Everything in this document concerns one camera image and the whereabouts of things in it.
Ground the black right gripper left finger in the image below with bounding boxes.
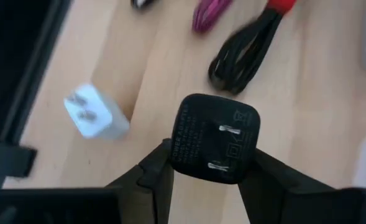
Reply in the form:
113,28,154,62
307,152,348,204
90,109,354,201
0,138,175,224

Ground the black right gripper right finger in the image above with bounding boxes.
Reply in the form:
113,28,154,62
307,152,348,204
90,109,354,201
238,148,366,224

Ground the black power adapter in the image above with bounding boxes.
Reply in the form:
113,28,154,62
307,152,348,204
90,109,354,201
170,93,261,185

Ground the black cable bundle red tie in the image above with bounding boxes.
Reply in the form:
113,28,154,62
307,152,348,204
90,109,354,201
208,0,297,96

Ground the white power adapter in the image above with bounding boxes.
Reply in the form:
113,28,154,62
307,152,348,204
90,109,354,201
63,83,130,141

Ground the black aluminium extrusion frame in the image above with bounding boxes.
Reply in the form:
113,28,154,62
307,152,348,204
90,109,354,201
0,0,73,192

